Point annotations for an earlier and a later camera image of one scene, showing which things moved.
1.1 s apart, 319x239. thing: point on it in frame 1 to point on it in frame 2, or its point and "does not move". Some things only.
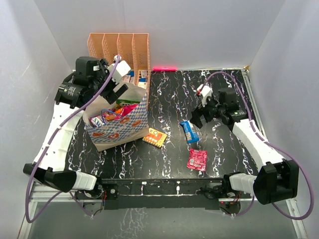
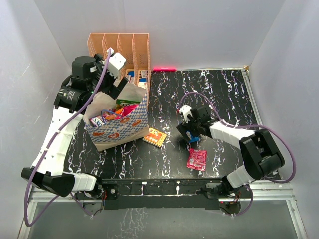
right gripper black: x=198 y=112 to x=183 y=130
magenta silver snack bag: x=128 y=108 does not move
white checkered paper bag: x=124 y=120 does not move
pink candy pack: x=197 y=159 does not move
